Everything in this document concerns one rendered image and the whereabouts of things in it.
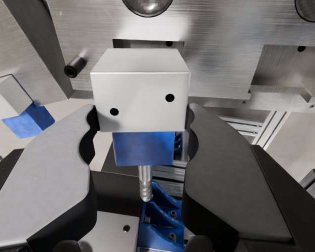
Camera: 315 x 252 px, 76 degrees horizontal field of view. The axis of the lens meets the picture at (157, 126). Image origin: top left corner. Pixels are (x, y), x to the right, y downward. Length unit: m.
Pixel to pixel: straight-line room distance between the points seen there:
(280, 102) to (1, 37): 0.33
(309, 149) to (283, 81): 1.51
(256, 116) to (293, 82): 0.89
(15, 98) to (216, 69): 0.21
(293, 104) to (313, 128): 1.26
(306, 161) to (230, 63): 1.67
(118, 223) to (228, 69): 0.25
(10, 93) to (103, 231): 0.20
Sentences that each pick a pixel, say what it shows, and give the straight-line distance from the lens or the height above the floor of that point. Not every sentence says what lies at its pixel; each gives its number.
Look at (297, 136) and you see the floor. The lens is 1.59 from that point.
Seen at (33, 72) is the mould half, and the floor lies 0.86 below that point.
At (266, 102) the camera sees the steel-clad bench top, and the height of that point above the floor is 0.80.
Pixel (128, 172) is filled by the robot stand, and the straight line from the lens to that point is 0.40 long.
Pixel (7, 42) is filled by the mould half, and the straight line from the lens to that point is 0.26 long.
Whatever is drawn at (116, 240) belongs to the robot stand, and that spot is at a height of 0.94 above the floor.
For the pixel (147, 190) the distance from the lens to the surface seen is 0.19.
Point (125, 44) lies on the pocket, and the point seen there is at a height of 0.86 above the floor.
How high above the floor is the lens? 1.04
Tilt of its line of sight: 50 degrees down
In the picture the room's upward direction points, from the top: 171 degrees counter-clockwise
